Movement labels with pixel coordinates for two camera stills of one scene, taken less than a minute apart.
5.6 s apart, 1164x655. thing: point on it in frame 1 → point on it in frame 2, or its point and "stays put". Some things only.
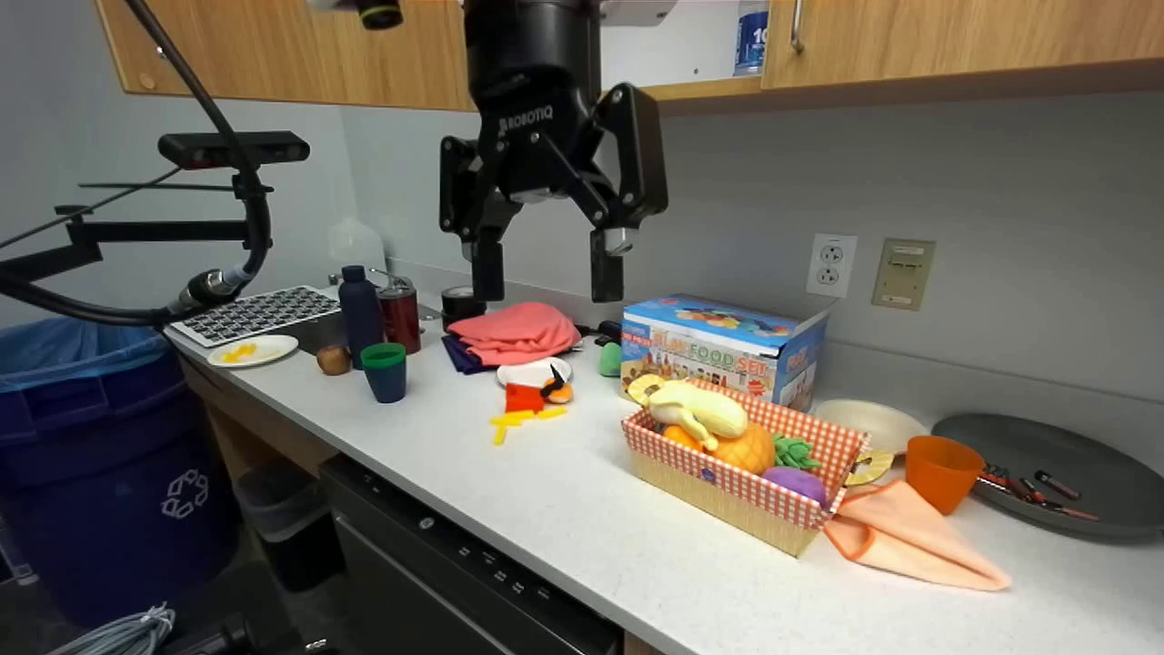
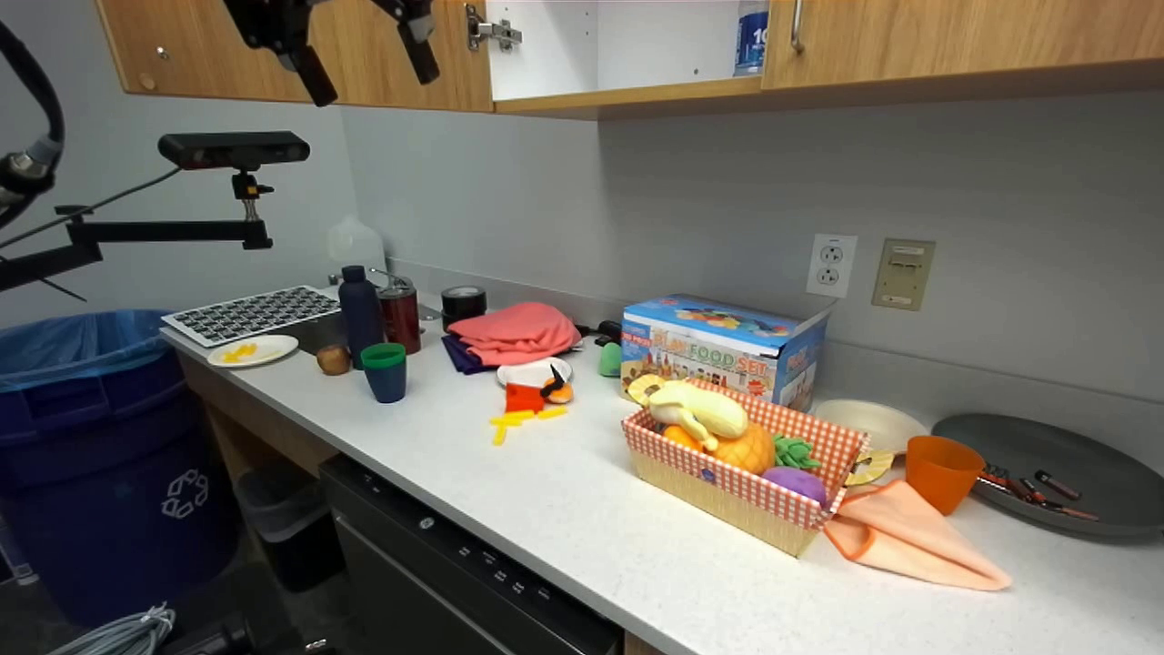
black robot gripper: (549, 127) → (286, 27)
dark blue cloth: (464, 354) stays put
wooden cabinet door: (295, 53) stays put
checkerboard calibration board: (254, 312) stays put
